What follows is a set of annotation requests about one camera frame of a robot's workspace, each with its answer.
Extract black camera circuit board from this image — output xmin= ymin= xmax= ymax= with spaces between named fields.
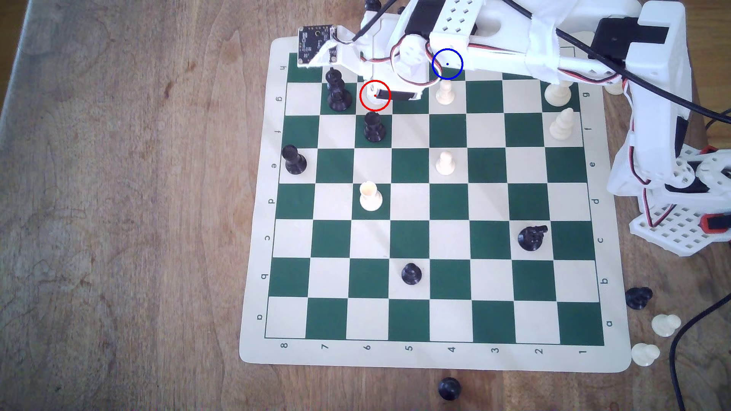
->
xmin=297 ymin=24 xmax=338 ymax=65

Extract green white chess board mat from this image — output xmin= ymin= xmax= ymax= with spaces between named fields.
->
xmin=239 ymin=35 xmax=633 ymax=373

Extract black chess knight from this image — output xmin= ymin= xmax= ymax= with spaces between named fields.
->
xmin=625 ymin=287 xmax=653 ymax=311
xmin=517 ymin=225 xmax=549 ymax=252

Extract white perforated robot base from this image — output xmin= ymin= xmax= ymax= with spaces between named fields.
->
xmin=628 ymin=143 xmax=731 ymax=258

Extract black camera cable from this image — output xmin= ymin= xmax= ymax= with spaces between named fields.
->
xmin=353 ymin=0 xmax=731 ymax=123

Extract white chess bishop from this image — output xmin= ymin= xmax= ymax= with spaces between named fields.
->
xmin=549 ymin=107 xmax=575 ymax=141

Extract tall black chess king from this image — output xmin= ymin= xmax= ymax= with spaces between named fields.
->
xmin=324 ymin=67 xmax=353 ymax=113

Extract tall white chess piece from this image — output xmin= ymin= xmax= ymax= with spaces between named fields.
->
xmin=544 ymin=80 xmax=573 ymax=108

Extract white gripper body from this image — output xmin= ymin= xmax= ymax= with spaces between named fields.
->
xmin=360 ymin=0 xmax=485 ymax=102

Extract black power cable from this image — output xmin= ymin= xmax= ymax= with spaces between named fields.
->
xmin=669 ymin=297 xmax=731 ymax=411

